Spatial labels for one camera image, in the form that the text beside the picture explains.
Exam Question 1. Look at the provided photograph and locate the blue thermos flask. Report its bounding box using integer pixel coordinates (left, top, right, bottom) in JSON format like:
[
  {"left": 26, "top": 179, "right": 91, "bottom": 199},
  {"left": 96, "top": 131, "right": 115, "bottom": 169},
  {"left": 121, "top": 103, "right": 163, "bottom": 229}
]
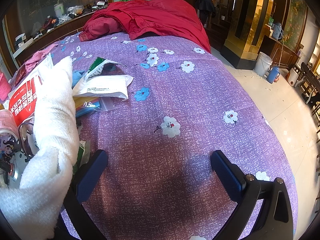
[{"left": 267, "top": 66, "right": 279, "bottom": 84}]

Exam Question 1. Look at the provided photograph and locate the pink cloth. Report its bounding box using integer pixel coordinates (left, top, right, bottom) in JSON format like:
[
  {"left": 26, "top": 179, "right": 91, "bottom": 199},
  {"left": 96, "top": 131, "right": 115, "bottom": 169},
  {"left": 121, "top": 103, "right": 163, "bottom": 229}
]
[{"left": 24, "top": 43, "right": 58, "bottom": 74}]

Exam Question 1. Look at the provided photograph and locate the purple floral tablecloth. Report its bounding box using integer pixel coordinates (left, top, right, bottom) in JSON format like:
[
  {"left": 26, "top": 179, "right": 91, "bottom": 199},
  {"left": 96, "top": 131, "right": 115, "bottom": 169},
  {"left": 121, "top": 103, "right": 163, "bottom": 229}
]
[{"left": 52, "top": 33, "right": 298, "bottom": 239}]

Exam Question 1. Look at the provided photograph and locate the wooden counter ledge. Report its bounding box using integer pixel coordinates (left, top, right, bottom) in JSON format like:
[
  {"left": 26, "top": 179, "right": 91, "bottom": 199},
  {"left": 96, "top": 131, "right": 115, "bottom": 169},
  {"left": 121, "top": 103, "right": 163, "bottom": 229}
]
[{"left": 16, "top": 12, "right": 94, "bottom": 67}]

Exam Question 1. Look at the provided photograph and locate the red white plastic bag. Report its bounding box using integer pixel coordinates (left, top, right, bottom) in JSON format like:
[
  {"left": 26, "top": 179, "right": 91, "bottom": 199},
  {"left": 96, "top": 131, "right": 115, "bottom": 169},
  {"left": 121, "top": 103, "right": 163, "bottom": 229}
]
[{"left": 9, "top": 53, "right": 54, "bottom": 126}]

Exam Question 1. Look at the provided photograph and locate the green white snack packet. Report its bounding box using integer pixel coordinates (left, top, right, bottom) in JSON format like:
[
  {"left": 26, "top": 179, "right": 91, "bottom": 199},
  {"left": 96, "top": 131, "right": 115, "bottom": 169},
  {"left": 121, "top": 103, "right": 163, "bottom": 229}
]
[{"left": 84, "top": 57, "right": 125, "bottom": 81}]

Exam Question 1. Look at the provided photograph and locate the white fluffy towel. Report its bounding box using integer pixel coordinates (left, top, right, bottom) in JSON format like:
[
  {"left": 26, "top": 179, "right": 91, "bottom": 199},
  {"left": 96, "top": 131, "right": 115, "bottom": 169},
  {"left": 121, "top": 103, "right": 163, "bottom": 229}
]
[{"left": 1, "top": 56, "right": 79, "bottom": 239}]

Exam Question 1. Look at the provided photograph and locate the white tissue packet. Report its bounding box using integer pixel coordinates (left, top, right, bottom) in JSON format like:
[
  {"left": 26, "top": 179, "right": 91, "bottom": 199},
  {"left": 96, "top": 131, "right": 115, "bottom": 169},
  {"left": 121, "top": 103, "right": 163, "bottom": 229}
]
[{"left": 72, "top": 75, "right": 133, "bottom": 100}]

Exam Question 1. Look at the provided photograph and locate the white plastic bucket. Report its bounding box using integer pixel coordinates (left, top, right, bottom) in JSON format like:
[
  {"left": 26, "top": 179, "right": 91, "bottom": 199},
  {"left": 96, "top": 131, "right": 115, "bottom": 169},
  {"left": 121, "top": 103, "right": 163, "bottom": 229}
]
[{"left": 254, "top": 51, "right": 273, "bottom": 76}]

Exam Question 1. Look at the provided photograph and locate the red jacket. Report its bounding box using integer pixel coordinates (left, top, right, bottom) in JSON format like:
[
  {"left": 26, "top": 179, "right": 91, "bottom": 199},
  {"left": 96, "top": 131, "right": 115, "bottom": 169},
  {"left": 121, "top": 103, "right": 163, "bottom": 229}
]
[{"left": 79, "top": 0, "right": 210, "bottom": 52}]

